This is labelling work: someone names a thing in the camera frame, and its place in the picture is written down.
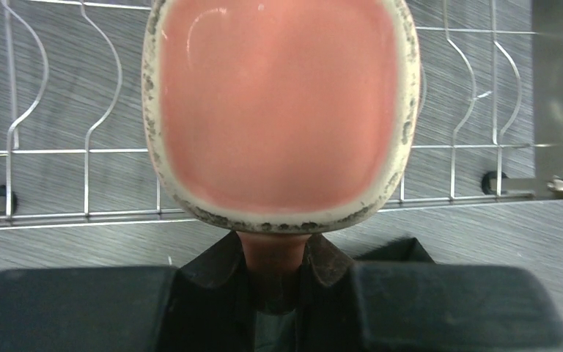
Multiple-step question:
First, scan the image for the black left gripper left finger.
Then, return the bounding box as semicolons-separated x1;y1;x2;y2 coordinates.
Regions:
0;233;254;351

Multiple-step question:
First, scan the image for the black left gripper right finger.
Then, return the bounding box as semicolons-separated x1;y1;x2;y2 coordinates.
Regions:
298;235;563;351

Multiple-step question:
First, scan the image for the metal dish rack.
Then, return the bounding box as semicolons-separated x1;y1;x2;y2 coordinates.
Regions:
0;1;563;234

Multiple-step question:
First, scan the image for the black cloth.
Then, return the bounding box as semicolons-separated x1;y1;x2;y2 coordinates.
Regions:
354;238;435;263

